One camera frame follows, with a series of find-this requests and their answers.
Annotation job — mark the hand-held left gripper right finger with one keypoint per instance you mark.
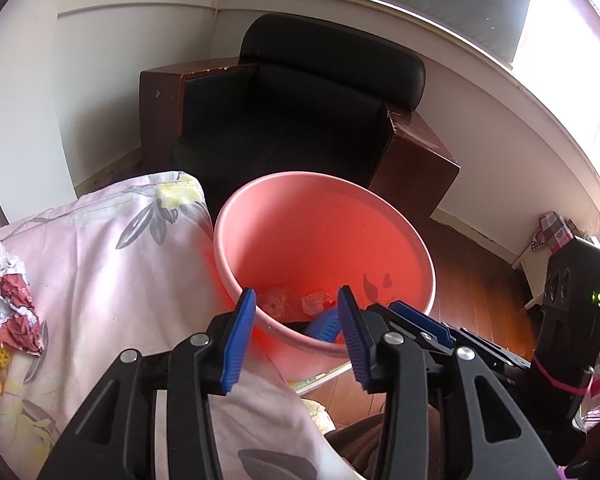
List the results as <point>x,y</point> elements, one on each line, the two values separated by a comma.
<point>355,345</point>

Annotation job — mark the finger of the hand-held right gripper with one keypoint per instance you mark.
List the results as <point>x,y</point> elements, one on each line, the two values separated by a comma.
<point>325,327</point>
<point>420,322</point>

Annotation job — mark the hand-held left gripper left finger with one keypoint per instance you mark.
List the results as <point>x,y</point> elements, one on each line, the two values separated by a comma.
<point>235,350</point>

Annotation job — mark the red sauce packet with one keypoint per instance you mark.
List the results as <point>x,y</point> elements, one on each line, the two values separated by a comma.
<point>317,302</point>

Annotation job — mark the pink plastic bucket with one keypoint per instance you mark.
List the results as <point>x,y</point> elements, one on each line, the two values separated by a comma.
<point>320,230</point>

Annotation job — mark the stool with yellow edge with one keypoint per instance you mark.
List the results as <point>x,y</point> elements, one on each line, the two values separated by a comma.
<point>320,380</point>

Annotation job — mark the white small table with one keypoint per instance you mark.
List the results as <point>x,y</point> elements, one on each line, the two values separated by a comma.
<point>532,275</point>

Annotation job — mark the beige fuzzy cloth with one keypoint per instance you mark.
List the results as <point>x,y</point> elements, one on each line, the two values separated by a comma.
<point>315,415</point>

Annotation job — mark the person's leg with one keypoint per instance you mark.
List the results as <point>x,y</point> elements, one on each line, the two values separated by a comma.
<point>360,450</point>

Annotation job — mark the pink floral tablecloth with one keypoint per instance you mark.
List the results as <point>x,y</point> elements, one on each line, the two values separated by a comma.
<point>120,300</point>

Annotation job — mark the crumpled red white paper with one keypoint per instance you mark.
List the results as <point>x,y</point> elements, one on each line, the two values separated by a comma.
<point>20,320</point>

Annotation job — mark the black armchair with wooden arms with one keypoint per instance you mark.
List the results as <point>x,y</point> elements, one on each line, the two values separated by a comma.
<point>305,110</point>

